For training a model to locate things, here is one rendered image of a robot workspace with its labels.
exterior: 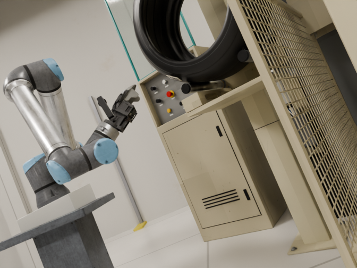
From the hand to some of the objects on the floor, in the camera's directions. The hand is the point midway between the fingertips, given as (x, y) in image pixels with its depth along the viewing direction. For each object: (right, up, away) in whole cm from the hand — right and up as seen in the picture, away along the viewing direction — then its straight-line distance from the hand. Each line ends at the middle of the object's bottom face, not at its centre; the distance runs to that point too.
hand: (132, 86), depth 135 cm
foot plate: (+90, -72, +22) cm, 117 cm away
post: (+90, -72, +22) cm, 117 cm away
